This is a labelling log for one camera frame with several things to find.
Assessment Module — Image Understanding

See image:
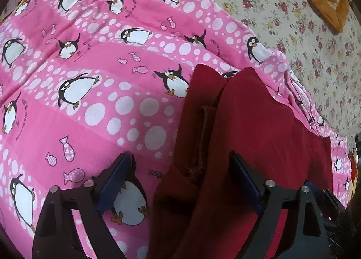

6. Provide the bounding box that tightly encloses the floral cream bed sheet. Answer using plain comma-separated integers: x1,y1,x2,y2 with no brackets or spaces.
214,0,360,147

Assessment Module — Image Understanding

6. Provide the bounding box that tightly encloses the pink penguin print blanket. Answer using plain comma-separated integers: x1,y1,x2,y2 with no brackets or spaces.
1,0,354,258

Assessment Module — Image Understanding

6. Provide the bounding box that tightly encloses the dark red small garment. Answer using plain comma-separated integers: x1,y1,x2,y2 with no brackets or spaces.
148,65,333,258

